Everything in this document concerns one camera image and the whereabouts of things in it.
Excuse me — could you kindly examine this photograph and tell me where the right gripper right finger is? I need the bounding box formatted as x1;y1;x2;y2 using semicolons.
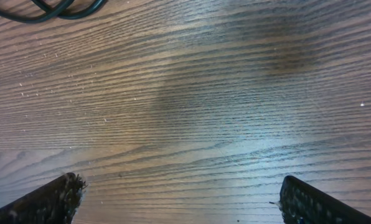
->
279;175;371;224

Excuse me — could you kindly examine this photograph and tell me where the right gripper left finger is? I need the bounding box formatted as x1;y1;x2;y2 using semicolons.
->
0;172;87;224

